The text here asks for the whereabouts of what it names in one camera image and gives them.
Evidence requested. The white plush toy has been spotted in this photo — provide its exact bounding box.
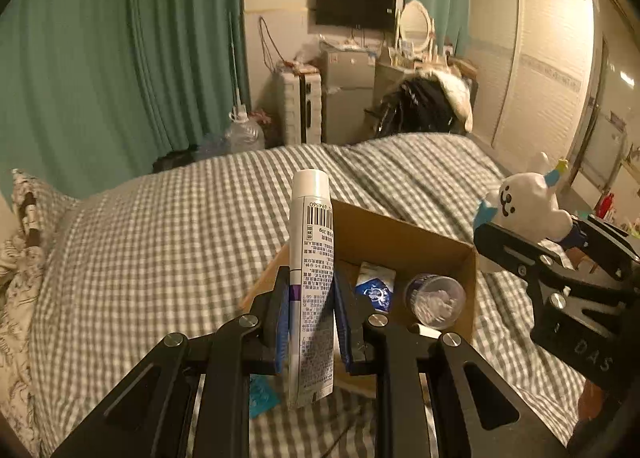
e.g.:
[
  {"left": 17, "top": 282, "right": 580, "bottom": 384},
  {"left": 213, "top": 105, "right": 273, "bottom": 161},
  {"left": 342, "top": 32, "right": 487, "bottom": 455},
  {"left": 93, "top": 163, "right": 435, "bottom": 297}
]
[{"left": 473, "top": 152, "right": 573, "bottom": 243}]

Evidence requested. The clear water bottle blue label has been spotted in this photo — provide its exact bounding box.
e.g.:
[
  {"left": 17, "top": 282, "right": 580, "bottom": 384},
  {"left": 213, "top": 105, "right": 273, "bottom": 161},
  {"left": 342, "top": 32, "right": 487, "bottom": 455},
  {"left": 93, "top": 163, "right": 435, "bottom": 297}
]
[{"left": 404, "top": 273, "right": 466, "bottom": 330}]

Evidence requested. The blue packet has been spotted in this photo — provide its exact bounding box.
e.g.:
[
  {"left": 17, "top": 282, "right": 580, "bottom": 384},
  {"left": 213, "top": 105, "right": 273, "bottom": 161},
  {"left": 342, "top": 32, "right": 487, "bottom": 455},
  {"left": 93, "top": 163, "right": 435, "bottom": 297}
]
[{"left": 248, "top": 374, "right": 280, "bottom": 419}]

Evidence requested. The light blue tissue pack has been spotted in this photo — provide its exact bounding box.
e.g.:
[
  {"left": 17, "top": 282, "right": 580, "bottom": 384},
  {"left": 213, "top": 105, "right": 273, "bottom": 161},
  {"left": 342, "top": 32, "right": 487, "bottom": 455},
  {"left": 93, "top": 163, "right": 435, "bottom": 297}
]
[{"left": 355, "top": 262, "right": 396, "bottom": 313}]

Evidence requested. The white tube with barcode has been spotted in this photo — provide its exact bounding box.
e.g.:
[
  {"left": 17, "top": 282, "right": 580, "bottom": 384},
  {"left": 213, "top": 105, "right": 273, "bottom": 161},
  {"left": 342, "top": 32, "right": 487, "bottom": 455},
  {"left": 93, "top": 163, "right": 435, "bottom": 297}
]
[{"left": 288, "top": 169, "right": 334, "bottom": 409}]

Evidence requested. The red bottle on floor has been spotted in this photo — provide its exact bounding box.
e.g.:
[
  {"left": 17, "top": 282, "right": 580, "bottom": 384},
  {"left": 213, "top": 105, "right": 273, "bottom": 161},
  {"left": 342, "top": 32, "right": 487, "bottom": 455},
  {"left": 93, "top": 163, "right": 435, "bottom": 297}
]
[{"left": 596, "top": 192, "right": 615, "bottom": 220}]

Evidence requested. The beige tape roll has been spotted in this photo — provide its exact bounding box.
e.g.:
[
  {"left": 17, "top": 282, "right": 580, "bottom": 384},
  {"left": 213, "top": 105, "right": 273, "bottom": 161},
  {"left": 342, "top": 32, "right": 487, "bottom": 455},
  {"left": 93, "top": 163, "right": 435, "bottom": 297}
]
[{"left": 409, "top": 323, "right": 442, "bottom": 340}]

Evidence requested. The brown cardboard box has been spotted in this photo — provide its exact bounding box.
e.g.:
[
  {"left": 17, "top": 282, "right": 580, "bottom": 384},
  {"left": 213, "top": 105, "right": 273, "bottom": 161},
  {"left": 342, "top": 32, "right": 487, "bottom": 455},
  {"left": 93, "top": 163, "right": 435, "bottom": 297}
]
[{"left": 242, "top": 200, "right": 476, "bottom": 403}]

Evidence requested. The grey white checkered bedsheet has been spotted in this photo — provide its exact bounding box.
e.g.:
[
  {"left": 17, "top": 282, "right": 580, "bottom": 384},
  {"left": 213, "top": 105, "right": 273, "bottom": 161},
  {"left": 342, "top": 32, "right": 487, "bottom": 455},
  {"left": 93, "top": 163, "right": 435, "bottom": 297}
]
[{"left": 29, "top": 133, "right": 585, "bottom": 457}]

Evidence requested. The black clothes pile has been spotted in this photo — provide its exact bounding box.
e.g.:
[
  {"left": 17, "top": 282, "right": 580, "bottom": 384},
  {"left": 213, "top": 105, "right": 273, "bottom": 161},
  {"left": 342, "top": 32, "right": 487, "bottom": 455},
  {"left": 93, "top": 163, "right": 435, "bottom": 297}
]
[{"left": 372, "top": 76, "right": 464, "bottom": 139}]

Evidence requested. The floral white quilt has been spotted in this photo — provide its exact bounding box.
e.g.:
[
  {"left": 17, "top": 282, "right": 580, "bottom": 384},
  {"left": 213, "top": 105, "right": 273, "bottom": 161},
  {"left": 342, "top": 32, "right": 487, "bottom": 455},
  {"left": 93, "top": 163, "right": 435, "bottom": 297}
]
[{"left": 0, "top": 167, "right": 82, "bottom": 456}]

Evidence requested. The white louvered wardrobe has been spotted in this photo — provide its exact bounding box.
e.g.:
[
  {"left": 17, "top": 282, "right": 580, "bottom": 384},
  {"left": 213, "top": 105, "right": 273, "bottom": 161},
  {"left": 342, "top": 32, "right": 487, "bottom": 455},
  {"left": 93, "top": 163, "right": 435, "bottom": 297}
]
[{"left": 465, "top": 0, "right": 594, "bottom": 172}]

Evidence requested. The wooden dresser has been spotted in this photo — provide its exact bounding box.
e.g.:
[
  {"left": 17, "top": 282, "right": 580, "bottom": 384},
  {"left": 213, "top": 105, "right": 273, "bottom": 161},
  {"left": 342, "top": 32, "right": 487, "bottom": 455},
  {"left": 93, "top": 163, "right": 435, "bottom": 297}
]
[{"left": 373, "top": 58, "right": 478, "bottom": 103}]

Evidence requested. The oval white vanity mirror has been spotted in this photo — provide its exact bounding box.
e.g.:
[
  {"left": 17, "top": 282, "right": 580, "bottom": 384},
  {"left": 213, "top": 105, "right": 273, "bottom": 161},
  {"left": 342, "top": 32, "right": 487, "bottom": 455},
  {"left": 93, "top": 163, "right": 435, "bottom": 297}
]
[{"left": 398, "top": 0, "right": 435, "bottom": 56}]

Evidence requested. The small grey refrigerator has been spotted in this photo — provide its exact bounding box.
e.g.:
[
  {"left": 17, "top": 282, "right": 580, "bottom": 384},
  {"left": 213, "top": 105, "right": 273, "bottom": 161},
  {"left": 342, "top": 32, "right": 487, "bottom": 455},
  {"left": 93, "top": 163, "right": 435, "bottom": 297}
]
[{"left": 320, "top": 49, "right": 375, "bottom": 145}]

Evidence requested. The white suitcase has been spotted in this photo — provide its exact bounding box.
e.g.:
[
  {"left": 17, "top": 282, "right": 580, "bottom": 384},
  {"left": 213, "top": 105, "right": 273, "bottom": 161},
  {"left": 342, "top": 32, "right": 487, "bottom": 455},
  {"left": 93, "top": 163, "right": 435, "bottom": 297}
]
[{"left": 276, "top": 64, "right": 322, "bottom": 145}]

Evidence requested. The large clear water jug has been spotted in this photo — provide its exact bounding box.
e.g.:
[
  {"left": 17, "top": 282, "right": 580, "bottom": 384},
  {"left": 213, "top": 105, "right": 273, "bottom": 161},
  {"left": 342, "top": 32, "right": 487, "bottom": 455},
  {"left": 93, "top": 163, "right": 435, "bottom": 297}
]
[{"left": 224, "top": 104, "right": 265, "bottom": 154}]

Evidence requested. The large green curtain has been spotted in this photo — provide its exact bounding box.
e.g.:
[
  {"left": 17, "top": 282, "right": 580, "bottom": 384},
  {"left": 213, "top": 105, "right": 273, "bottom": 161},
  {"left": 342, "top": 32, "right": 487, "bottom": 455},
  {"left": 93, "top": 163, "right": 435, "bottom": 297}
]
[{"left": 1, "top": 0, "right": 248, "bottom": 197}]

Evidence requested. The black wall television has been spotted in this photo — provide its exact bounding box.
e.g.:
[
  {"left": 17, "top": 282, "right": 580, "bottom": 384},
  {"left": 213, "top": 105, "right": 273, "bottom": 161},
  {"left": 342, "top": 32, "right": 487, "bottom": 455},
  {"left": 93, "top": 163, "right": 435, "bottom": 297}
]
[{"left": 314, "top": 0, "right": 396, "bottom": 33}]

